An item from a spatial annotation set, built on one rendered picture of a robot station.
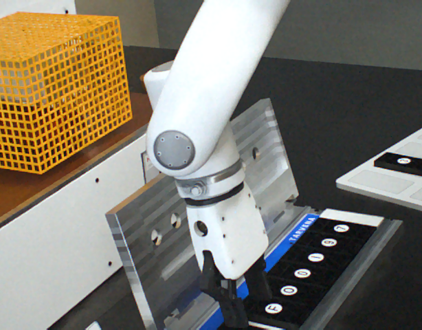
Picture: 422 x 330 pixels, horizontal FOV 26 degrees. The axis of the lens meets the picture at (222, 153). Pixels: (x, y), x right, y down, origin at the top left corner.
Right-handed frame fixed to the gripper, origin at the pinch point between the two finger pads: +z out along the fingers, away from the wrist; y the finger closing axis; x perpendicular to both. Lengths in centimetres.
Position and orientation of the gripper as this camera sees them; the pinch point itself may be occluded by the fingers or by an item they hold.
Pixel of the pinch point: (247, 300)
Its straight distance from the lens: 116.0
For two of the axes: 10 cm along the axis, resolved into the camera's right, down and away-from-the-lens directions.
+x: -8.3, 0.8, 5.5
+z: 2.7, 9.2, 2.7
